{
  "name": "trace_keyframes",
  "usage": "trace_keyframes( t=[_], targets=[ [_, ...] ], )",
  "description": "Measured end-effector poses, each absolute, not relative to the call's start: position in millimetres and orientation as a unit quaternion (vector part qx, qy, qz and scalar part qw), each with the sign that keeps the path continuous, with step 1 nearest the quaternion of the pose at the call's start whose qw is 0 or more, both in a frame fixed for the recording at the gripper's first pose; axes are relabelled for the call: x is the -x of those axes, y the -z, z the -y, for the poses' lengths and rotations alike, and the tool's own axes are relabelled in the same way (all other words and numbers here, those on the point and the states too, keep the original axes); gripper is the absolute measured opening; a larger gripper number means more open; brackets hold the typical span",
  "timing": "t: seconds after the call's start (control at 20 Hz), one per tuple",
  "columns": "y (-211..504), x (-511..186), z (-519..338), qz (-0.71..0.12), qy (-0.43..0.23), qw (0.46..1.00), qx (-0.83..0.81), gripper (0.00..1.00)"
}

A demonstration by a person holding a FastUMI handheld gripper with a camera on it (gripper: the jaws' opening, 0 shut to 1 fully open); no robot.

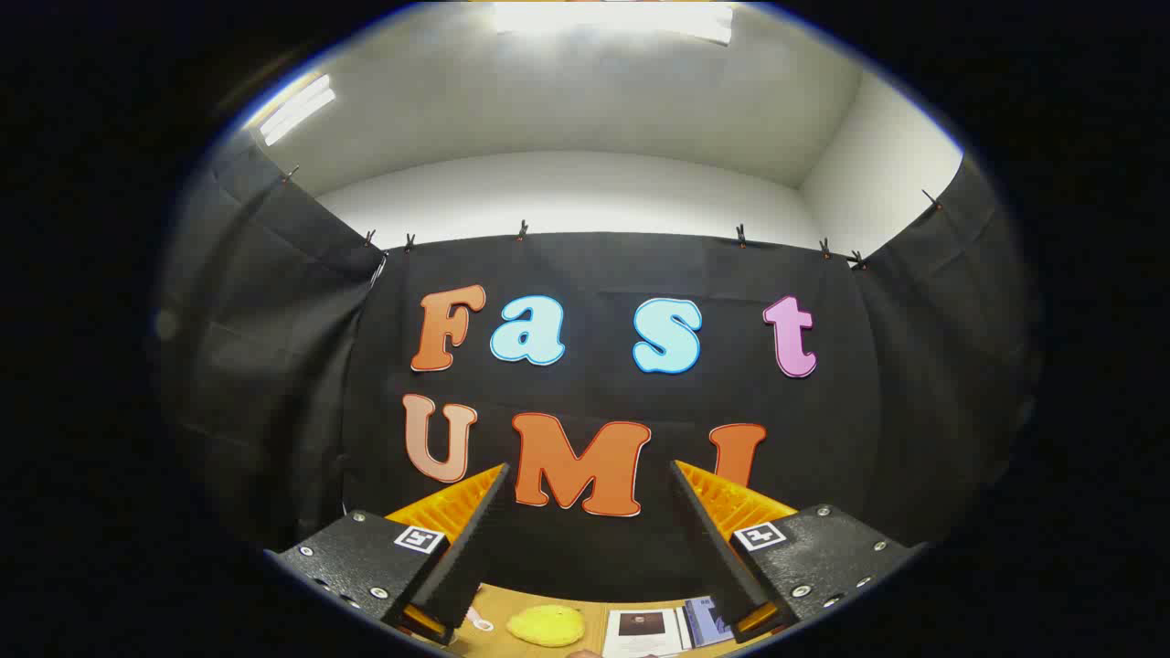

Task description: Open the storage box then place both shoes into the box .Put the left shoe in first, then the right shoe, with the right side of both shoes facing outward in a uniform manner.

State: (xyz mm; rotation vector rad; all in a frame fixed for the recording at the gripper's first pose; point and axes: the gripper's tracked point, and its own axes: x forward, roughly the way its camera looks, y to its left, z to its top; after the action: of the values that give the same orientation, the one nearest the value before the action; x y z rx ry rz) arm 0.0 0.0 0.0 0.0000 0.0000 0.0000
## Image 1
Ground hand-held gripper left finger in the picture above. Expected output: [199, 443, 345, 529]
[265, 462, 511, 646]

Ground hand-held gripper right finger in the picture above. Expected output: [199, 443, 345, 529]
[670, 460, 924, 642]

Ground blue paperback book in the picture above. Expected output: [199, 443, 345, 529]
[684, 596, 738, 648]

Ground yellow plush toy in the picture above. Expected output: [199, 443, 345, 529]
[505, 604, 586, 649]

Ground white book with dark photo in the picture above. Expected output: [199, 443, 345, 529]
[601, 607, 696, 658]

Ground black backdrop cloth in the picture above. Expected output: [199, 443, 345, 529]
[155, 128, 1043, 604]

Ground ceiling light panel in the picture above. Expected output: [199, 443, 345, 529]
[259, 75, 336, 147]
[494, 0, 734, 45]

